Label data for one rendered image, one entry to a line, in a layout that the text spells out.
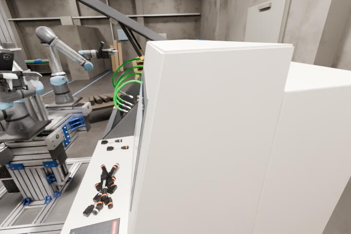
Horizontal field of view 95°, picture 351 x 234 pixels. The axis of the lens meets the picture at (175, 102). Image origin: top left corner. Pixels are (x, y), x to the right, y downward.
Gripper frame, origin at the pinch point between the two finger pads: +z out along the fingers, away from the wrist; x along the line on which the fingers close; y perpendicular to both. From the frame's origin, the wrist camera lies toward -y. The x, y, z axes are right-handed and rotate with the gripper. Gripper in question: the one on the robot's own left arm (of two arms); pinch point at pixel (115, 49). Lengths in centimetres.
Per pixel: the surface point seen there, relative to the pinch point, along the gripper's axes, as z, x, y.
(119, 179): -32, 134, 30
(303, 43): 211, 83, -9
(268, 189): -2, 177, 0
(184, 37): 468, -584, 74
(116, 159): -30, 119, 32
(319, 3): 207, 85, -51
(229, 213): -11, 174, 6
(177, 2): 442, -618, -82
